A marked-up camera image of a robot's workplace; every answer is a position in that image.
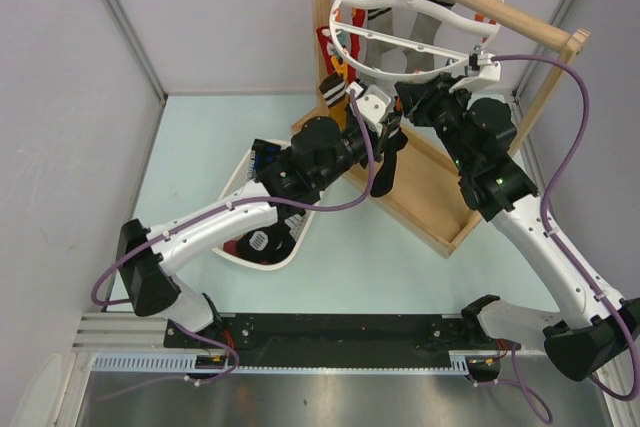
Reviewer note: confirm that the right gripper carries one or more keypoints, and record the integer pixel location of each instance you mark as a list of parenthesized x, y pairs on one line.
[(421, 98)]

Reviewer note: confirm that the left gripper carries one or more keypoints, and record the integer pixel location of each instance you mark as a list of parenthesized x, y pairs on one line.
[(387, 125)]

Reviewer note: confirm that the white round clip hanger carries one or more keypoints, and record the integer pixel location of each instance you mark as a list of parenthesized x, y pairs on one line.
[(462, 33)]

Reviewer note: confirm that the mustard brown striped sock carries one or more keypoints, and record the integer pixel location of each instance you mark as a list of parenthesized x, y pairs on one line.
[(333, 91)]

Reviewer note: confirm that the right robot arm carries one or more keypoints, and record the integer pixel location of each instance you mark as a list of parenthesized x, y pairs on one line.
[(586, 331)]

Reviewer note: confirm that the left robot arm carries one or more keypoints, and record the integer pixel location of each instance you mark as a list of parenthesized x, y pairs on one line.
[(285, 182)]

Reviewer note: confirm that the wooden hanger stand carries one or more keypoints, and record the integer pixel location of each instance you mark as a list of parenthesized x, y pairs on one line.
[(425, 197)]

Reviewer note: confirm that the pile of dark socks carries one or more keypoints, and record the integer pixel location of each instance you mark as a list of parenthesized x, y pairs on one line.
[(265, 242)]

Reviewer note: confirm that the grey striped sock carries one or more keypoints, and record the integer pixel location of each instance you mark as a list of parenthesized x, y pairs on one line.
[(379, 20), (424, 31)]

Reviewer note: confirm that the red patterned sock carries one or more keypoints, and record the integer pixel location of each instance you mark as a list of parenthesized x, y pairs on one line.
[(326, 51)]

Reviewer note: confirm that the white laundry basket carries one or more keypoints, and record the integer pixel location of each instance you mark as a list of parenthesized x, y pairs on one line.
[(295, 242)]

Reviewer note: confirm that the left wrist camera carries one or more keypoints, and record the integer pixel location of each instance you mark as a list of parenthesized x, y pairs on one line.
[(373, 104)]

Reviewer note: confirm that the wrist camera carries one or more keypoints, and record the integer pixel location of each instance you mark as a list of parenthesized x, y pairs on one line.
[(373, 104), (483, 71)]

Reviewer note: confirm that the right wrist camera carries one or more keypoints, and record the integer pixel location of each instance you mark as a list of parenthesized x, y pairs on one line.
[(483, 71)]

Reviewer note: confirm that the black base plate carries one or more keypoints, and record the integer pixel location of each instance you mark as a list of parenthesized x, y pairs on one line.
[(349, 342)]

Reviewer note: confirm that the white cable duct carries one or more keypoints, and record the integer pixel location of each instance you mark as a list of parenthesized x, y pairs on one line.
[(211, 363)]

